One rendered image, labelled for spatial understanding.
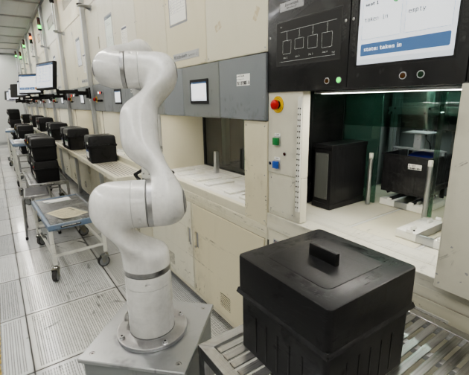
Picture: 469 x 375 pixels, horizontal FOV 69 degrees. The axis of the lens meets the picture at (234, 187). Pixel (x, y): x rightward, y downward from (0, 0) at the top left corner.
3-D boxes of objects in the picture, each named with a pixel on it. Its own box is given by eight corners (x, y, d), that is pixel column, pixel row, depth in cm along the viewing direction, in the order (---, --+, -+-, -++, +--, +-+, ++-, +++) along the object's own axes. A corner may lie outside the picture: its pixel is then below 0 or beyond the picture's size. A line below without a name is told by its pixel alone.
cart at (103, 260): (34, 245, 340) (26, 199, 328) (88, 232, 370) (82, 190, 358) (53, 284, 265) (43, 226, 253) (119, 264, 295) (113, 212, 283)
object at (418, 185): (377, 196, 166) (383, 131, 158) (399, 190, 177) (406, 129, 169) (427, 208, 147) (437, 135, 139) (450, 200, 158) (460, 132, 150)
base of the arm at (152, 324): (103, 348, 87) (94, 284, 82) (136, 305, 105) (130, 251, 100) (173, 357, 84) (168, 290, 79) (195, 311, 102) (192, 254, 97)
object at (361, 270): (235, 290, 84) (234, 242, 81) (317, 258, 100) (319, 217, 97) (327, 363, 61) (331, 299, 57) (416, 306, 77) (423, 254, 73)
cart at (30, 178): (24, 204, 476) (18, 171, 464) (66, 198, 505) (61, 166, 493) (30, 223, 400) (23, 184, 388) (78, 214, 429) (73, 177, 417)
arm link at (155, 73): (125, 232, 88) (187, 228, 91) (116, 224, 77) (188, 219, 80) (122, 68, 102) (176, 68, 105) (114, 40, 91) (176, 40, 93)
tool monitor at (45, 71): (37, 99, 361) (31, 63, 352) (87, 98, 389) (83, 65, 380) (42, 99, 329) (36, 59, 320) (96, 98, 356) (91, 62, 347)
